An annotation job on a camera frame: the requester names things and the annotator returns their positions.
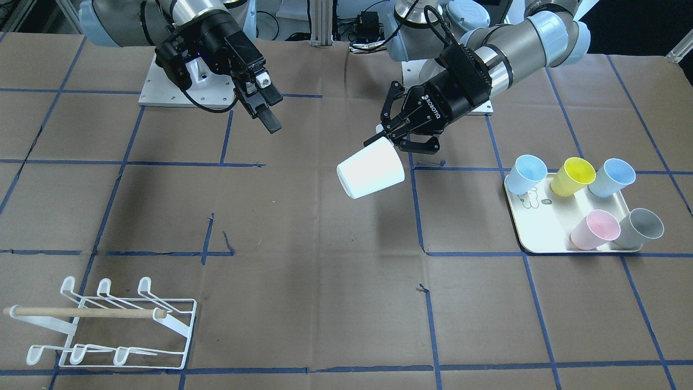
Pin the light blue cup far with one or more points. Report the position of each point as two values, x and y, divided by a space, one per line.
614 175

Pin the yellow plastic cup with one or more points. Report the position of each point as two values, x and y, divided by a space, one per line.
574 175

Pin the black power adapter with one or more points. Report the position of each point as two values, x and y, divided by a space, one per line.
368 23

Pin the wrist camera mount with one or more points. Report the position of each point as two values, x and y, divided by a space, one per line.
168 58
470 73

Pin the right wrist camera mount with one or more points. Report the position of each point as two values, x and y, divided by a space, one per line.
168 58

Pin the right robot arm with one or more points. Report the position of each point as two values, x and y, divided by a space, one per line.
149 23

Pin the light blue cup near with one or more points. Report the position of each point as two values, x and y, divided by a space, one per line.
527 171

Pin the pink plastic cup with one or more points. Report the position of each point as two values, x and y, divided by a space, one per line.
597 228

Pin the white wire cup rack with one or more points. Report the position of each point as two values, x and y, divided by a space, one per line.
105 331

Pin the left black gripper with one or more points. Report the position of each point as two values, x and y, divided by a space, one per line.
439 105

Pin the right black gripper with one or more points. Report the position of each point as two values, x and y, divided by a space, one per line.
215 33

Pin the grey plastic cup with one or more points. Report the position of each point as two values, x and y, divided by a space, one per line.
639 227

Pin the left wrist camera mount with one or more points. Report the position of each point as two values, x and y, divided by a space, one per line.
470 73

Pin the cream plastic tray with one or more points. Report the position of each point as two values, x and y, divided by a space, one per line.
544 220

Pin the light blue cup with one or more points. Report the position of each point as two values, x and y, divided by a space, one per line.
527 171
614 175

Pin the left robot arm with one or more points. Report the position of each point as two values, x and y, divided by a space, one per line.
550 34

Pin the cream white plastic cup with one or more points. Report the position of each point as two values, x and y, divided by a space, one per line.
373 168

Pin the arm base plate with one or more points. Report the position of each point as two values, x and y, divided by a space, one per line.
416 72
162 89

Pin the aluminium frame post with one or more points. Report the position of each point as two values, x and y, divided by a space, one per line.
322 22

